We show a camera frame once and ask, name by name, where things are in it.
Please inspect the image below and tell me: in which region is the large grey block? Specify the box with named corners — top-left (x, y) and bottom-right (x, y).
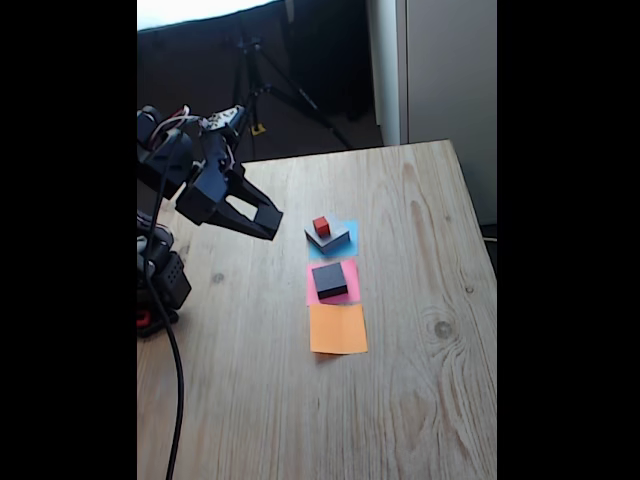
top-left (304, 219), bottom-right (352, 254)

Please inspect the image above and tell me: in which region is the medium dark block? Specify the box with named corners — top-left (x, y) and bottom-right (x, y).
top-left (311, 261), bottom-right (349, 300)

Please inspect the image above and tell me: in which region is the tall black tripod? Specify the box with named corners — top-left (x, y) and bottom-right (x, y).
top-left (223, 29), bottom-right (356, 164)

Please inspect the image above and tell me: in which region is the blue paper sheet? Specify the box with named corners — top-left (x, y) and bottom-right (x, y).
top-left (308, 219), bottom-right (360, 260)

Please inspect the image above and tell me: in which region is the pink paper sheet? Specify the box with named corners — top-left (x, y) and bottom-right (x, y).
top-left (305, 258), bottom-right (362, 307)

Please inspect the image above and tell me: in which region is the bright white light panel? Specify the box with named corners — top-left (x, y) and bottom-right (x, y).
top-left (137, 0), bottom-right (281, 32)

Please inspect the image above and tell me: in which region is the orange paper sheet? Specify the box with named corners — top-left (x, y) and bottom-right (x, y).
top-left (308, 302), bottom-right (370, 355)

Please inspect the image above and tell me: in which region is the white cabinet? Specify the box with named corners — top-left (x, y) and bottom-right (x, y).
top-left (366, 0), bottom-right (498, 226)

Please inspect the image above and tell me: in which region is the small wrist camera board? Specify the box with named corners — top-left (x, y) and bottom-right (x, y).
top-left (199, 104), bottom-right (247, 139)

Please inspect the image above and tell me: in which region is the black camera cable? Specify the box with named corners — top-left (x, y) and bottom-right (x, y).
top-left (137, 144), bottom-right (186, 480)

